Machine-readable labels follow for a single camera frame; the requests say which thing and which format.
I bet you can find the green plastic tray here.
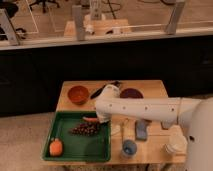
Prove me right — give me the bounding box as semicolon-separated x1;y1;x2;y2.
42;111;111;162

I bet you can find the orange bowl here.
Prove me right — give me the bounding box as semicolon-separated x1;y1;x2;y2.
68;86;89;105

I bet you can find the black office chair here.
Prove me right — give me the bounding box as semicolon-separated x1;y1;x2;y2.
29;0;60;13

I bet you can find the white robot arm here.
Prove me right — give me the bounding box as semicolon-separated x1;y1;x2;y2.
94;84;213;171

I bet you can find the wooden table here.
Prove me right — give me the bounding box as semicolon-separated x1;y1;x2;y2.
42;79;193;166

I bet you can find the dark grape bunch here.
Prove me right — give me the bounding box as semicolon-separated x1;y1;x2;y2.
69;122;100;136

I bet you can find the orange toy fruit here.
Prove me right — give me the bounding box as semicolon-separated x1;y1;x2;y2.
49;138;63;156

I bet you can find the blue plastic cup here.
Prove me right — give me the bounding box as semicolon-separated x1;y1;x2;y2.
121;139;137;158

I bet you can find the black handled brush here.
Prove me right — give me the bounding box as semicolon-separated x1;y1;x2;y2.
90;81;121;99

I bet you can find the purple bowl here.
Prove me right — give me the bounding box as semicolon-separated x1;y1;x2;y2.
120;88;143;98

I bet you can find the blue sponge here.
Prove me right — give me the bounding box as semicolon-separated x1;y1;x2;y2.
135;120;148;141

